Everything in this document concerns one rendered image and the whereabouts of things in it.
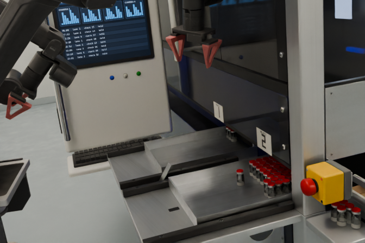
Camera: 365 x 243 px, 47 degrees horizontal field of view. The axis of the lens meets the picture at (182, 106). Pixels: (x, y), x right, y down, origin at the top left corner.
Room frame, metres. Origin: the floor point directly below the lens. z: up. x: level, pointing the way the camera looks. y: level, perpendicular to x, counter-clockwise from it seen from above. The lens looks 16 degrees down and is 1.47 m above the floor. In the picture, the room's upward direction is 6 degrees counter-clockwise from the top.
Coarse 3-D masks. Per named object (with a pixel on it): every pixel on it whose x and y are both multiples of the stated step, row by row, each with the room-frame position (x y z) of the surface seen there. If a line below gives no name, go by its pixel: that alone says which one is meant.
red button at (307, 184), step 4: (304, 180) 0.87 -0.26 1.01; (308, 180) 0.86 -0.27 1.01; (312, 180) 0.86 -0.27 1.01; (300, 184) 0.88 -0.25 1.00; (304, 184) 0.86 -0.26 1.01; (308, 184) 0.86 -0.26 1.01; (312, 184) 0.86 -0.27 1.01; (304, 188) 0.86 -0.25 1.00; (308, 188) 0.85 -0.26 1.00; (312, 188) 0.85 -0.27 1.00; (304, 192) 0.86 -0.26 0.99; (308, 192) 0.85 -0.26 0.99; (312, 192) 0.85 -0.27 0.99
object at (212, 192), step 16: (176, 176) 1.17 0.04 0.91; (192, 176) 1.19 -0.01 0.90; (208, 176) 1.20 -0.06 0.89; (224, 176) 1.20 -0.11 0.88; (176, 192) 1.09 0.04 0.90; (192, 192) 1.12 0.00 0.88; (208, 192) 1.11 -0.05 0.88; (224, 192) 1.10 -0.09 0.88; (240, 192) 1.09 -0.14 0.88; (256, 192) 1.08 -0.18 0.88; (192, 208) 1.03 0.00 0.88; (208, 208) 1.02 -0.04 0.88; (224, 208) 1.01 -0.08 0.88; (240, 208) 0.95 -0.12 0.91; (256, 208) 0.96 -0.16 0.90
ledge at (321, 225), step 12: (324, 216) 0.92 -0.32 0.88; (312, 228) 0.90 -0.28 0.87; (324, 228) 0.87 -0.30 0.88; (336, 228) 0.87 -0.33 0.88; (348, 228) 0.86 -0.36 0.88; (360, 228) 0.86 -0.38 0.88; (324, 240) 0.85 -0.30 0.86; (336, 240) 0.82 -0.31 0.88; (348, 240) 0.82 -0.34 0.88; (360, 240) 0.82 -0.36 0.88
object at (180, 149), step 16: (224, 128) 1.58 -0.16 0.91; (144, 144) 1.48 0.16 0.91; (160, 144) 1.51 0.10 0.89; (176, 144) 1.52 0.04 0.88; (192, 144) 1.50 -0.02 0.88; (208, 144) 1.49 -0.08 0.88; (224, 144) 1.47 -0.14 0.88; (240, 144) 1.45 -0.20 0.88; (160, 160) 1.39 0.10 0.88; (176, 160) 1.37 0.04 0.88; (192, 160) 1.28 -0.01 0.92; (208, 160) 1.29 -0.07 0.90
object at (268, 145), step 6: (258, 132) 1.15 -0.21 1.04; (264, 132) 1.11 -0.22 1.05; (258, 138) 1.15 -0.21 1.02; (264, 138) 1.11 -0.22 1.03; (270, 138) 1.08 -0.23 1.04; (258, 144) 1.15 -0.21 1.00; (264, 144) 1.11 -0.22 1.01; (270, 144) 1.08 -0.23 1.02; (264, 150) 1.12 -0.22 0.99; (270, 150) 1.08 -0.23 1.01
